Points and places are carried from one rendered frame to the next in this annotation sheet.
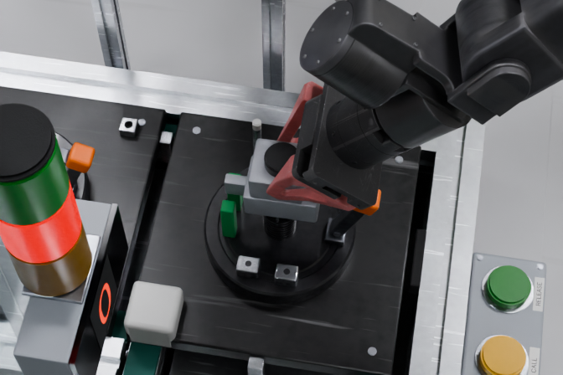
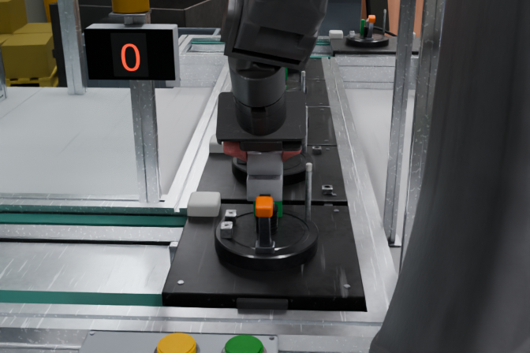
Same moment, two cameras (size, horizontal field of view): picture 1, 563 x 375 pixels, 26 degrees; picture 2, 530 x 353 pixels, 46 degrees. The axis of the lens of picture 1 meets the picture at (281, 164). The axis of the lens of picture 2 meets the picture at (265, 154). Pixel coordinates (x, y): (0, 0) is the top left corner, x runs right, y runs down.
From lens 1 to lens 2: 1.03 m
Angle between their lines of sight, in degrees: 68
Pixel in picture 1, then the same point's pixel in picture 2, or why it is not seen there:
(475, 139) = not seen: hidden behind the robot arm
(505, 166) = not seen: outside the picture
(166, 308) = (202, 200)
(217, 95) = (371, 221)
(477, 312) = (220, 339)
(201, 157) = (316, 213)
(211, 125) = (342, 215)
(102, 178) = (290, 188)
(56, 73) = (359, 176)
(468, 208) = (319, 331)
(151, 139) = (323, 198)
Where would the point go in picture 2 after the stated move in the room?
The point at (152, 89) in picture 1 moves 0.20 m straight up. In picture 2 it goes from (363, 202) to (372, 79)
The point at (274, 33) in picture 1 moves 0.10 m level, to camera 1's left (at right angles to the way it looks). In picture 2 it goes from (409, 200) to (387, 172)
